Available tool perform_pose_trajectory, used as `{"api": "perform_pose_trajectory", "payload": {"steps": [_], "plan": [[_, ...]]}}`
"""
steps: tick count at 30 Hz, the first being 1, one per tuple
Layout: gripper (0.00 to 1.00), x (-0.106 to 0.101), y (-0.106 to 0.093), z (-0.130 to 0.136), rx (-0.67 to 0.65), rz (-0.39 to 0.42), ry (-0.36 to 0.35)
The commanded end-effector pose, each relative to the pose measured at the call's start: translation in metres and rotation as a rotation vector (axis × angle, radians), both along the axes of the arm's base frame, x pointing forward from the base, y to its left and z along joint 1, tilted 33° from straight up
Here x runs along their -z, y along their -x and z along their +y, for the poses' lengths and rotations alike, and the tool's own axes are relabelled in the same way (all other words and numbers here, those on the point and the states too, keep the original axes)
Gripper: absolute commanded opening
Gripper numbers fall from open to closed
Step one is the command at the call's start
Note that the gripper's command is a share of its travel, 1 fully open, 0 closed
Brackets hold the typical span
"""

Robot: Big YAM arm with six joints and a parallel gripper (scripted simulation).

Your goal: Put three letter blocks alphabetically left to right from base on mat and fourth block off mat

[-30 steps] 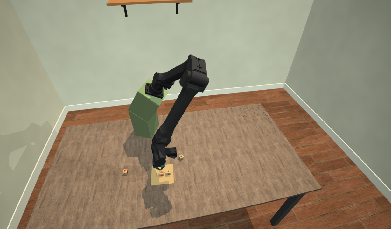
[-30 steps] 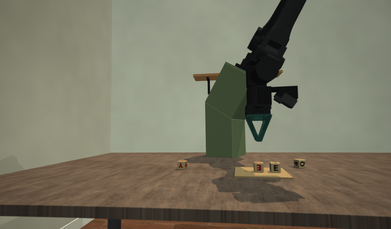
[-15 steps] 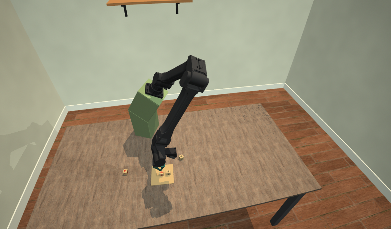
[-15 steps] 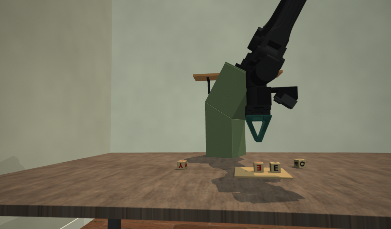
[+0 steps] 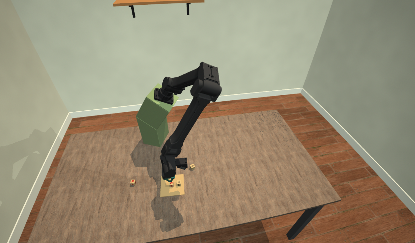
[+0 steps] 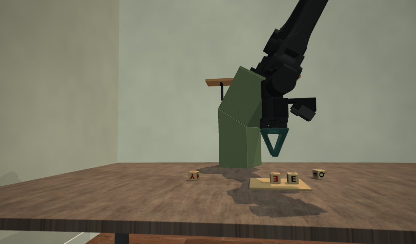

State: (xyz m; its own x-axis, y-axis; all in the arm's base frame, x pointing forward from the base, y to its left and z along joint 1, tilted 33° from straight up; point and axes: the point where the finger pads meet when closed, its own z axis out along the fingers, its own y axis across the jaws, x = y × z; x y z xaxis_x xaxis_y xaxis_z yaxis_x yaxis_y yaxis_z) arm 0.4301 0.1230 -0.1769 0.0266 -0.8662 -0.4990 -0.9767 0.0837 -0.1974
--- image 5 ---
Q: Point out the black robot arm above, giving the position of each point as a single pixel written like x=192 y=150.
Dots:
x=206 y=88

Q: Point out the light orange mat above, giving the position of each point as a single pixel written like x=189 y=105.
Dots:
x=172 y=191

